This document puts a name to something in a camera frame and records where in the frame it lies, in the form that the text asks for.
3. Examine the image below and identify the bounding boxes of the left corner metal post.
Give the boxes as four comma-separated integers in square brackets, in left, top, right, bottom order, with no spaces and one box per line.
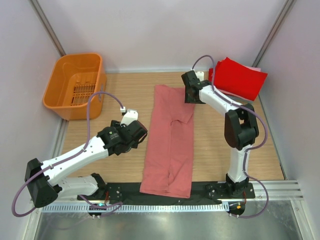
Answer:
[29,0,66,57]

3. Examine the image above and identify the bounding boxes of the corner metal post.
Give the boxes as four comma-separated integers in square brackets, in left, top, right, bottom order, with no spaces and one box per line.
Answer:
[252,0,296,68]
[29,0,66,57]

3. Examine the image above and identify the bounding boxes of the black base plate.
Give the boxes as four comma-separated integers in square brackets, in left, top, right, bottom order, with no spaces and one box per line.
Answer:
[85,181,255,205]

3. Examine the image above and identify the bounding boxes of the right corner metal post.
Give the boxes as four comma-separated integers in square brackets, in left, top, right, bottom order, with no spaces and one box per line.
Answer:
[252,0,296,68]

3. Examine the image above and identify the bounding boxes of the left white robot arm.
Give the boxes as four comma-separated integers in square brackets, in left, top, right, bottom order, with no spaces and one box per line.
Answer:
[25,120,148,208]

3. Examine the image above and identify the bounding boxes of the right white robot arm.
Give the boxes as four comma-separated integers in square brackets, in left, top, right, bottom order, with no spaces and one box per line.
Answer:
[181,70,259,198]

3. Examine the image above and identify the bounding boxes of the white slotted cable duct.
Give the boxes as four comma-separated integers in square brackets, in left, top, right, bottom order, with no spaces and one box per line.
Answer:
[42,202,229,213]

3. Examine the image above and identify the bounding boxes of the orange plastic basket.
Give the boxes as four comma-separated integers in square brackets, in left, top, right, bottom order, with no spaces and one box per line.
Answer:
[42,53,107,121]

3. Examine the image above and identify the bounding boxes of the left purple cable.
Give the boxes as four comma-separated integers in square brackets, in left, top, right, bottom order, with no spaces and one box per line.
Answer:
[11,91,126,217]

